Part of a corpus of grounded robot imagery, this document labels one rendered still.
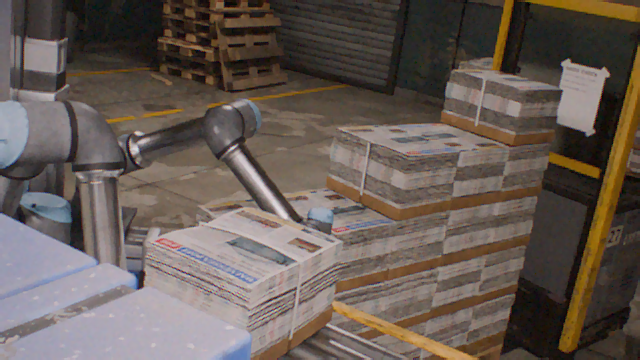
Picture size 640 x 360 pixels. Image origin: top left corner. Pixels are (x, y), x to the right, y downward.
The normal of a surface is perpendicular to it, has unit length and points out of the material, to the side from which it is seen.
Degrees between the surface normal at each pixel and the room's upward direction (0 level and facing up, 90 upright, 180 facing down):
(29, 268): 0
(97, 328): 0
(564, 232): 90
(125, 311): 0
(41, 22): 90
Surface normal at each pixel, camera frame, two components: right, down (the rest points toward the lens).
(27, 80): 0.05, 0.31
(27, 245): 0.14, -0.94
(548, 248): -0.76, 0.10
